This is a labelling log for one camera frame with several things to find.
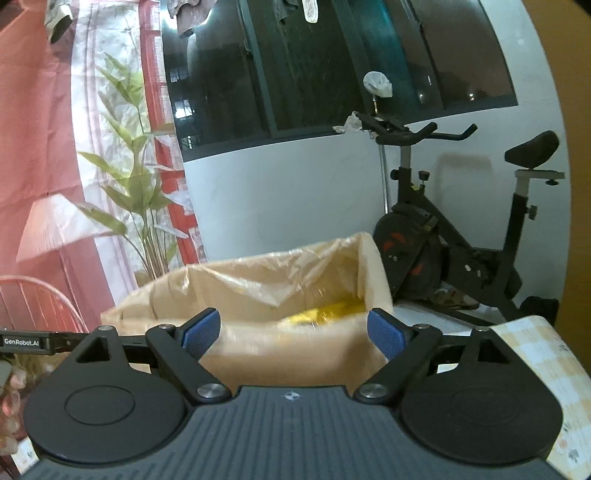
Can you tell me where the yellow snack packet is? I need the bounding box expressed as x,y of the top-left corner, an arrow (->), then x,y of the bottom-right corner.
277,299 -> 366,327

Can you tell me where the person's left hand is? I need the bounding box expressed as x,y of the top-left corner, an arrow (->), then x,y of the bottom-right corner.
1,355 -> 60,456

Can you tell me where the black exercise bike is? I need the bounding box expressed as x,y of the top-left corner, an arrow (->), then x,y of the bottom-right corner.
358,113 -> 565,326

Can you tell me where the cardboard box with plastic liner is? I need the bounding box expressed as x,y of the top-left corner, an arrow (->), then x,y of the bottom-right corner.
100,232 -> 393,392

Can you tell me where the yellow checkered tablecloth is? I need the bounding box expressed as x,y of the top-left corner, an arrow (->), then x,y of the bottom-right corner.
434,314 -> 591,480

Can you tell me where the metal pole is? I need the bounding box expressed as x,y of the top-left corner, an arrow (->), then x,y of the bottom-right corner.
372,94 -> 391,215

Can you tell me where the crumpled white tissue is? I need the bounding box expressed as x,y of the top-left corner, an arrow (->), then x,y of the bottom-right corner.
332,111 -> 363,134

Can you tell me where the white plastic bag on pole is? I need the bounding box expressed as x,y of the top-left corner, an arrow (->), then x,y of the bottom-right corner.
363,71 -> 393,98

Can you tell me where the dark window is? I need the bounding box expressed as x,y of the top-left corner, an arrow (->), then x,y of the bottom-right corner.
159,1 -> 517,161

